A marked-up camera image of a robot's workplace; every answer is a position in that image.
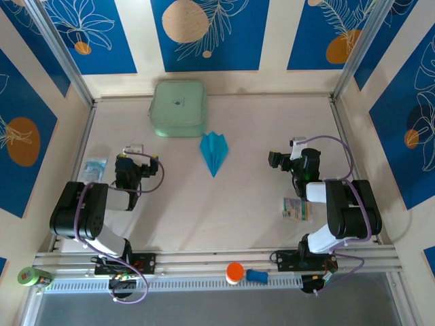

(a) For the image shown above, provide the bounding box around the blue paper sheet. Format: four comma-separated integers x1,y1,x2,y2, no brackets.
199,132,229,178

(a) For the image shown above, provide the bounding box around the aluminium frame post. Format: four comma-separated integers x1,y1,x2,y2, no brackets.
23,0,98,108
332,0,398,103

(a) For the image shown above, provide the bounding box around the aluminium table side rail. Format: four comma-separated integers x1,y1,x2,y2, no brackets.
329,95,381,245
47,100,99,254

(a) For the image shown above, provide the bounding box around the printed paper card packet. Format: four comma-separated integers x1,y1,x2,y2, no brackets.
281,196,313,222

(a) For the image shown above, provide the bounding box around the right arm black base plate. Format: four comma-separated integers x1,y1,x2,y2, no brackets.
271,248,338,272

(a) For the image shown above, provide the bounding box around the blue floral wall poster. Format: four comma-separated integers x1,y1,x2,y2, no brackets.
32,0,139,76
0,47,58,220
0,0,72,99
353,0,421,92
368,32,435,211
287,0,378,71
150,0,271,73

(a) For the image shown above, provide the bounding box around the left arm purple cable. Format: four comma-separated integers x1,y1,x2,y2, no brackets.
73,151,166,305

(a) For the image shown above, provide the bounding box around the clear plastic wipes packet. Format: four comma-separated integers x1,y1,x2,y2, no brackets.
80,156,108,184

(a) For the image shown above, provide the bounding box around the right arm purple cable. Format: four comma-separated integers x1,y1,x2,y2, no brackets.
298,135,365,296

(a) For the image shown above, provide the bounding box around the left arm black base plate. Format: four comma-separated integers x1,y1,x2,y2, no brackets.
94,251,157,276

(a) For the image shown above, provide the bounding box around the wide aluminium frame rail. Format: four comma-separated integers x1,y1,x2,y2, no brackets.
32,244,405,278

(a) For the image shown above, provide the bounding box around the pale green zip case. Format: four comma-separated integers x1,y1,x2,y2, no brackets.
148,79,207,138

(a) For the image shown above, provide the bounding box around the white slotted cable duct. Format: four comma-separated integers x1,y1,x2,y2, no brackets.
46,275,303,292

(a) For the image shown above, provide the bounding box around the black controller board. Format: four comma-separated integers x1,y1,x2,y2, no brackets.
107,273,137,300
300,273,337,296

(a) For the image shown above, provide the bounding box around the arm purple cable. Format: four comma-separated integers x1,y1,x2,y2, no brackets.
298,135,365,296
73,151,166,305

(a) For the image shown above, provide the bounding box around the green tape roll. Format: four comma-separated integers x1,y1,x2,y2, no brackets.
17,266,39,289

